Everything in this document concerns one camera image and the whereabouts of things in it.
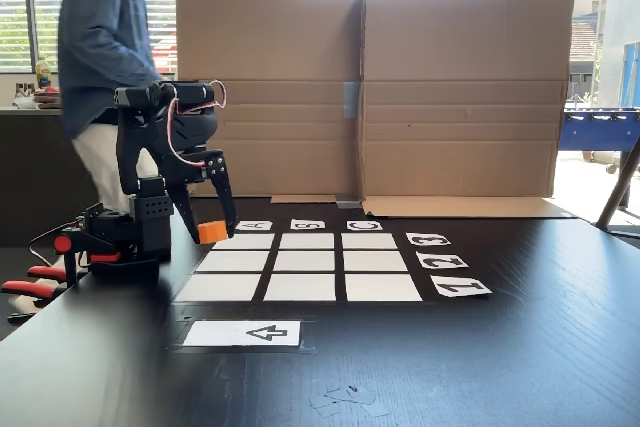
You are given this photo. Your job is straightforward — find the number 2 paper sheet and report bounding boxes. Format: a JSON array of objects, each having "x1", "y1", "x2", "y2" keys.
[{"x1": 415, "y1": 254, "x2": 470, "y2": 271}]

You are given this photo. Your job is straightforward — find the dark counter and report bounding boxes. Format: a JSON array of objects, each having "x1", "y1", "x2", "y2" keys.
[{"x1": 0, "y1": 106, "x2": 104, "y2": 248}]

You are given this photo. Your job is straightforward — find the round orange token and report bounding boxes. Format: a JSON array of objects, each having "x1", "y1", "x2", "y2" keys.
[{"x1": 197, "y1": 220, "x2": 229, "y2": 246}]

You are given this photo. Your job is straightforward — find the brown cardboard panel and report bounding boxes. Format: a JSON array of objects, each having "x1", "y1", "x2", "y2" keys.
[
  {"x1": 174, "y1": 0, "x2": 364, "y2": 204},
  {"x1": 359, "y1": 0, "x2": 576, "y2": 221}
]

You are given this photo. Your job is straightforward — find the white arrow paper sheet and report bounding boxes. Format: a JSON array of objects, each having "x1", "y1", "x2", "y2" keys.
[{"x1": 182, "y1": 320, "x2": 302, "y2": 348}]

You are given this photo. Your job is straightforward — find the slanted metal table leg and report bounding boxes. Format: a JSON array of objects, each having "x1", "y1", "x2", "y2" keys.
[{"x1": 594, "y1": 136, "x2": 640, "y2": 241}]

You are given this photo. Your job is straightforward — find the person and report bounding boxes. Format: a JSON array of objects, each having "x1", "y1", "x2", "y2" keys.
[{"x1": 57, "y1": 0, "x2": 175, "y2": 218}]

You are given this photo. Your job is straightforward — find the black power cable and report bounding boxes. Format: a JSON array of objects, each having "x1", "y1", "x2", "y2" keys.
[{"x1": 27, "y1": 219, "x2": 84, "y2": 268}]

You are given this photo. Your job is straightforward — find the white nine-square grid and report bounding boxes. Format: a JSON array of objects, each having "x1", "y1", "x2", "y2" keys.
[{"x1": 172, "y1": 230, "x2": 426, "y2": 304}]

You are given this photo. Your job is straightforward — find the blue foosball table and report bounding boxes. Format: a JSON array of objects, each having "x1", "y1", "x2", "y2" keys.
[{"x1": 557, "y1": 106, "x2": 640, "y2": 176}]

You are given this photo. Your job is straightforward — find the black clamp with red knob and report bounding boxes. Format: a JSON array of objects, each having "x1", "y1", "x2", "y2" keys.
[{"x1": 52, "y1": 229, "x2": 124, "y2": 291}]

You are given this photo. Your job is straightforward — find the wooden boards with fruit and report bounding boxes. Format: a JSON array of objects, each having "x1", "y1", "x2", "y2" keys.
[{"x1": 32, "y1": 85, "x2": 62, "y2": 110}]

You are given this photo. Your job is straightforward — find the number 1 paper sheet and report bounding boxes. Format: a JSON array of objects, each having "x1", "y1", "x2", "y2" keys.
[{"x1": 430, "y1": 275, "x2": 494, "y2": 299}]

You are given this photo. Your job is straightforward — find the yellow bottle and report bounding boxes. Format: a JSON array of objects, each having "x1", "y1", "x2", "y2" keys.
[{"x1": 34, "y1": 57, "x2": 53, "y2": 89}]

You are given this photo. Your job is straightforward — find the number 3 paper sheet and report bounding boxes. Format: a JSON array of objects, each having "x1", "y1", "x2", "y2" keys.
[{"x1": 405, "y1": 232, "x2": 451, "y2": 248}]

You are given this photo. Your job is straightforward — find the red-handled clamp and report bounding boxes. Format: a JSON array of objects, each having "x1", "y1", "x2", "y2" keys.
[{"x1": 0, "y1": 264, "x2": 69, "y2": 324}]

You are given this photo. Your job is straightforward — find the red and white servo cable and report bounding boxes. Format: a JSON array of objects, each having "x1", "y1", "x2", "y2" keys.
[{"x1": 167, "y1": 78, "x2": 228, "y2": 169}]

